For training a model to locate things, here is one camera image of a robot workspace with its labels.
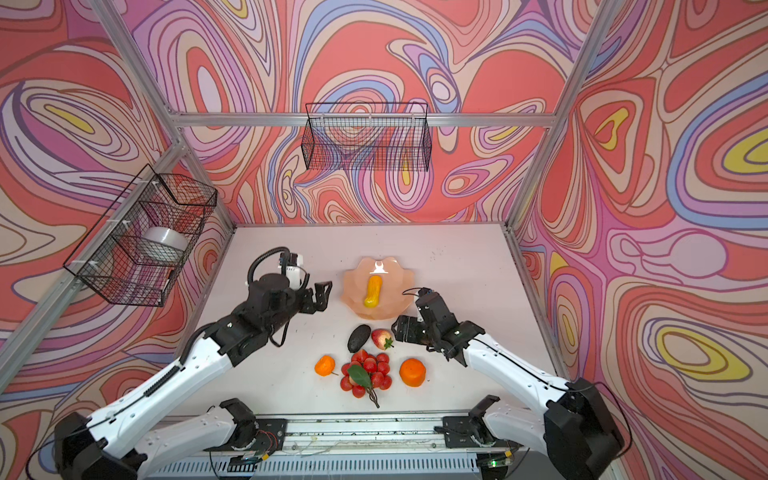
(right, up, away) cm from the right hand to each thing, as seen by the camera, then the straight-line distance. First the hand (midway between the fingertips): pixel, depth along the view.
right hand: (406, 335), depth 83 cm
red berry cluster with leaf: (-11, -8, -6) cm, 15 cm away
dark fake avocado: (-14, -1, +3) cm, 14 cm away
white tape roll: (-59, +26, -13) cm, 66 cm away
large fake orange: (+1, -8, -5) cm, 10 cm away
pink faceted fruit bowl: (-3, +14, +16) cm, 22 cm away
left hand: (-23, +16, -8) cm, 29 cm away
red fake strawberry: (-7, -1, +2) cm, 7 cm away
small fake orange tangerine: (-23, -8, -3) cm, 24 cm away
